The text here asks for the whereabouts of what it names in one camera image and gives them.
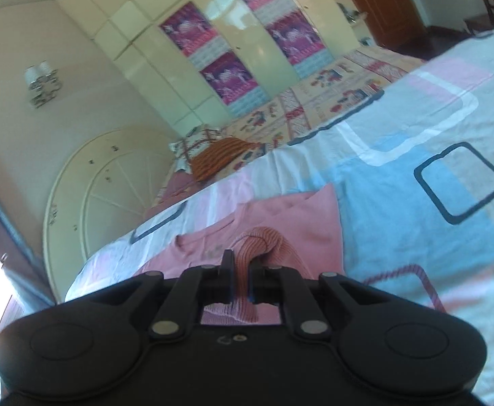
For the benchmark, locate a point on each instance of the orange knitted cushion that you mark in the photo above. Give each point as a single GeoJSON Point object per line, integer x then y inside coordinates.
{"type": "Point", "coordinates": [225, 156]}

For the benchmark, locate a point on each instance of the cartoon print yellow bedsheet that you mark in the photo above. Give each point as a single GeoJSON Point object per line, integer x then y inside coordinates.
{"type": "Point", "coordinates": [327, 94]}

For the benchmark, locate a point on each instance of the cream round headboard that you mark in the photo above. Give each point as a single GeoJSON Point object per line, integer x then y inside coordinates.
{"type": "Point", "coordinates": [101, 193]}

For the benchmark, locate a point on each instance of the pink knit sweater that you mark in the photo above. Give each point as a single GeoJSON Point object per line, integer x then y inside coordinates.
{"type": "Point", "coordinates": [298, 231]}

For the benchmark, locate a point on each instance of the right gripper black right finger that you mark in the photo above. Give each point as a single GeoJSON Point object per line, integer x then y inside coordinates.
{"type": "Point", "coordinates": [289, 291]}

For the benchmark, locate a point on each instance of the pastel patchwork bed quilt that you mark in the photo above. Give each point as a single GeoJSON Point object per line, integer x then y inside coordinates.
{"type": "Point", "coordinates": [413, 173]}

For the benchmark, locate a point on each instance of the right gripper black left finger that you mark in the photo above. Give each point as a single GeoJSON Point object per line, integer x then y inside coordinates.
{"type": "Point", "coordinates": [185, 298]}

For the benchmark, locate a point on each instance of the patterned white pillow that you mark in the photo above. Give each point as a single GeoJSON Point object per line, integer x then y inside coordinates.
{"type": "Point", "coordinates": [192, 144]}

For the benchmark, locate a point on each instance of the cream corner shelf unit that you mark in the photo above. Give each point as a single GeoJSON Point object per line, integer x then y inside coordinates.
{"type": "Point", "coordinates": [357, 21]}

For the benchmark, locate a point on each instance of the cream glossy wardrobe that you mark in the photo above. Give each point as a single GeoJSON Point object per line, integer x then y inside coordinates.
{"type": "Point", "coordinates": [128, 33]}

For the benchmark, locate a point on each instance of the upper left purple poster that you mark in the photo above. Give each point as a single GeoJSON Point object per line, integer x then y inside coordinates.
{"type": "Point", "coordinates": [195, 37]}

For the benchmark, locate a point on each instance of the lower right purple poster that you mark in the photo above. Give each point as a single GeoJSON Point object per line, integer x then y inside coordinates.
{"type": "Point", "coordinates": [300, 43]}

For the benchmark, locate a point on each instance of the lower left purple poster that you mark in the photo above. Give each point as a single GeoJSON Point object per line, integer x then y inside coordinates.
{"type": "Point", "coordinates": [234, 84]}

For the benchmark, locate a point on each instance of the wall lamp sconce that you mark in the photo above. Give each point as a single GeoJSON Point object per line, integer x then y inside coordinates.
{"type": "Point", "coordinates": [43, 83]}

